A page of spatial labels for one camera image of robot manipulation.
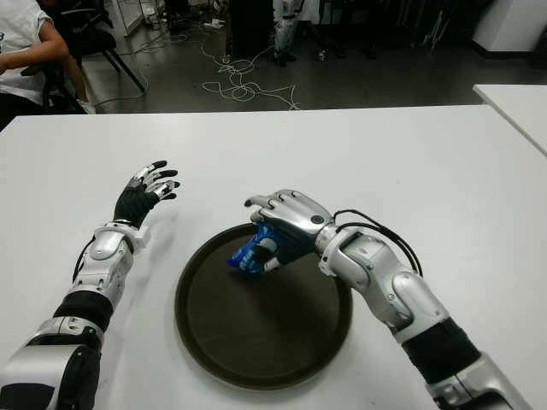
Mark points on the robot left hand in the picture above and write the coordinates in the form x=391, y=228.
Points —
x=134, y=205

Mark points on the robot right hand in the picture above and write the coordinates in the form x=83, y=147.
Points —
x=299, y=213

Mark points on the blue Oreo cookie pack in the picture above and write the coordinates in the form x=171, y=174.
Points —
x=243, y=260

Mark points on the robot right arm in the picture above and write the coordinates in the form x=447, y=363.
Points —
x=384, y=277

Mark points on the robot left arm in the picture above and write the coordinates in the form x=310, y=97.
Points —
x=104, y=247

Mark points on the round brown tray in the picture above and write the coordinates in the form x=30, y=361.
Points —
x=256, y=333

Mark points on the black chair with armrest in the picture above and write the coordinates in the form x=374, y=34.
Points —
x=34, y=70

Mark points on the black office chair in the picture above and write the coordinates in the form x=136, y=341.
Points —
x=92, y=40

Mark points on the silver humanoid robot legs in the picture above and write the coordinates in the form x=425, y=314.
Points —
x=284, y=30

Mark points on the white cabinet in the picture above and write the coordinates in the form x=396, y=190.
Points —
x=128, y=17

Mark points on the black floor cabinet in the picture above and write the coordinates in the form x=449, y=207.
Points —
x=252, y=25

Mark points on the white power strip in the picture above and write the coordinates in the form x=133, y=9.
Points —
x=213, y=24

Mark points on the seated person in white shirt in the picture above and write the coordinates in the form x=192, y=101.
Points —
x=21, y=25

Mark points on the white side table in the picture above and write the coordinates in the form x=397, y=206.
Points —
x=521, y=107

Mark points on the white pedestal block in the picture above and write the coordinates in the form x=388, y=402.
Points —
x=508, y=25

